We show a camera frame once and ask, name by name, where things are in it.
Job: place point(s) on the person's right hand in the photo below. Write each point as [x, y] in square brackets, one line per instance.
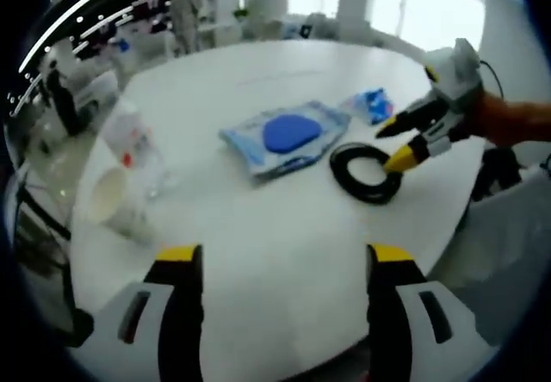
[486, 117]

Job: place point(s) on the white paper cup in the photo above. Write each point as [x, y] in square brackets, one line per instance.
[107, 195]

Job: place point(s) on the clear plastic bottle red label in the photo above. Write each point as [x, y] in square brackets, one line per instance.
[138, 149]

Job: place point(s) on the green potted plant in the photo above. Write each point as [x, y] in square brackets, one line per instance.
[242, 14]

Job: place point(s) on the curved ceiling light strip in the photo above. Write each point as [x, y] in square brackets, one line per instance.
[77, 10]

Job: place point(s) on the blue tissue packet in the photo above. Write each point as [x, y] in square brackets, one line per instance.
[374, 104]

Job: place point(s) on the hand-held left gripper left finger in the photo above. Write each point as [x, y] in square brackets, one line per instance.
[181, 313]

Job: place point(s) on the white table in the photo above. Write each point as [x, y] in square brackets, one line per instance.
[258, 227]

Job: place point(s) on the black metal frame chair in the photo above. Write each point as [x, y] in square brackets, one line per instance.
[47, 227]

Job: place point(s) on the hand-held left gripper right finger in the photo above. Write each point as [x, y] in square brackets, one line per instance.
[387, 313]

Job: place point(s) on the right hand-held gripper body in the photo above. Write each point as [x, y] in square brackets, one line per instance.
[454, 76]

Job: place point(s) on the wet wipes pack blue lid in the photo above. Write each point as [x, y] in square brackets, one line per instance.
[288, 134]

